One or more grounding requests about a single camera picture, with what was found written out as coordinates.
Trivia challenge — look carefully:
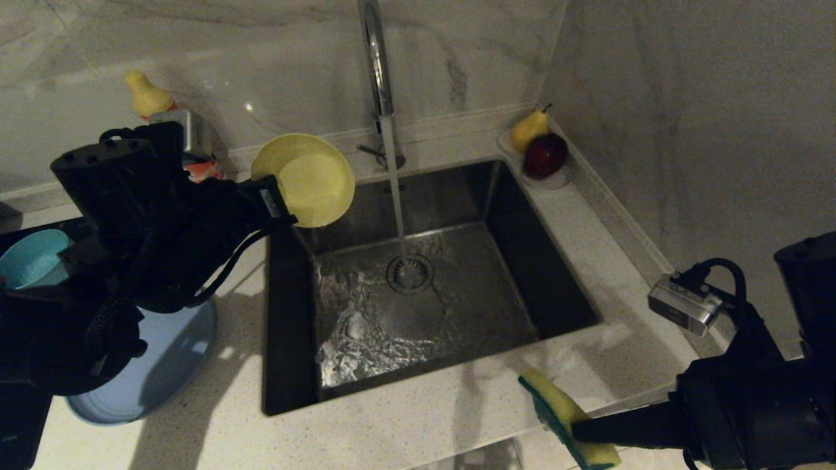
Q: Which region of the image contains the round metal drain strainer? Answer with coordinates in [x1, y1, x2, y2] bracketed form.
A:
[386, 253, 435, 296]

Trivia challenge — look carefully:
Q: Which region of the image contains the orange white dish soap bottle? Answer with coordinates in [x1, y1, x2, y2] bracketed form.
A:
[124, 70, 224, 183]

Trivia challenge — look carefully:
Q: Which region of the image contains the yellow bowl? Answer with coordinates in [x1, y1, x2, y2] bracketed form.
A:
[251, 133, 357, 228]

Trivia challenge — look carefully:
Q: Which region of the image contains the blue plate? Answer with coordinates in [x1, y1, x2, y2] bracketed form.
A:
[65, 299, 217, 426]

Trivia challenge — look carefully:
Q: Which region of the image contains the yellow pear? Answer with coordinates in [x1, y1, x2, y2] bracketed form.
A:
[510, 103, 553, 153]

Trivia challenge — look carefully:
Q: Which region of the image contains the chrome kitchen faucet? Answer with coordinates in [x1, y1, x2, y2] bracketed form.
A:
[357, 0, 407, 172]

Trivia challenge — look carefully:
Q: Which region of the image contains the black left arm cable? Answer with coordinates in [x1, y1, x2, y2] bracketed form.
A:
[189, 227, 275, 307]

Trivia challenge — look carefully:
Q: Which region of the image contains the stainless steel sink basin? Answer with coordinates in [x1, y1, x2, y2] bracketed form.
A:
[262, 160, 600, 417]

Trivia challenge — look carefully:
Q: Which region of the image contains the black induction cooktop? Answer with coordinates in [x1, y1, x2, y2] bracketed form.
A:
[0, 219, 92, 470]

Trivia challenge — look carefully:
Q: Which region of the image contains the small white fruit dish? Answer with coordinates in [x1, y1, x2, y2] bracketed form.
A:
[498, 129, 571, 191]

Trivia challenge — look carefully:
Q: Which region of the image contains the dark red apple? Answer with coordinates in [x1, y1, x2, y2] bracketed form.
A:
[522, 133, 569, 180]

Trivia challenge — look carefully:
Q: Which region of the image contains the teal bowl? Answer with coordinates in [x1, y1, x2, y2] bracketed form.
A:
[0, 228, 74, 290]

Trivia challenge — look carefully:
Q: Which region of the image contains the running water stream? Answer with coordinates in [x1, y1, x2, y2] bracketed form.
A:
[380, 114, 412, 262]

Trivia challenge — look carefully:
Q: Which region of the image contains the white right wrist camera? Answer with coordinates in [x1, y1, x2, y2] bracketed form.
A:
[648, 274, 724, 337]

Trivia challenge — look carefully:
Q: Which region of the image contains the yellow sponge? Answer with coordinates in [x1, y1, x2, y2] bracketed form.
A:
[518, 370, 622, 470]

